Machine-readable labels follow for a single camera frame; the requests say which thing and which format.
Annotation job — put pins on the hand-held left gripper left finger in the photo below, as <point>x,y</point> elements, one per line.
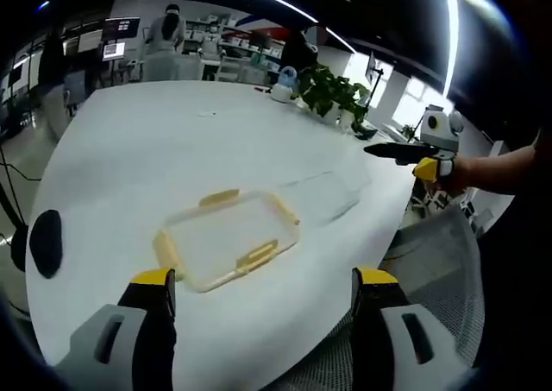
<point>129,343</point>

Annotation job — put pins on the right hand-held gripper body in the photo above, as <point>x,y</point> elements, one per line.
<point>437,128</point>

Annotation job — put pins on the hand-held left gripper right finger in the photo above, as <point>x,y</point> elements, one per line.
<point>388,343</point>

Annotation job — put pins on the black plant tray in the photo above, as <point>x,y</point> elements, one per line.
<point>365,134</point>

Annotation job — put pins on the clear plastic container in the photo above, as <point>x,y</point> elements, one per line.
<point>345,188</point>

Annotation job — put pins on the clear lid with yellow clips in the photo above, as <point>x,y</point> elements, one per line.
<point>168,246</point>

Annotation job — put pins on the green potted plant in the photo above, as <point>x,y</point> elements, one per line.
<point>328,86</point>

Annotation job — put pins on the person's dark clothing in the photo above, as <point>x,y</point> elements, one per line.
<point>517,257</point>

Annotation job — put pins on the black oval pad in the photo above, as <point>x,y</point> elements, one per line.
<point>45,244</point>

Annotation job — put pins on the white and blue kettle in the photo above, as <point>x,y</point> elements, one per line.
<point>284,89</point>

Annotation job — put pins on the small lit monitor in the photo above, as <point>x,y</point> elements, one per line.
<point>114,50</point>

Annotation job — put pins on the large dark monitor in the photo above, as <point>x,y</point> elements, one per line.
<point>122,28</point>

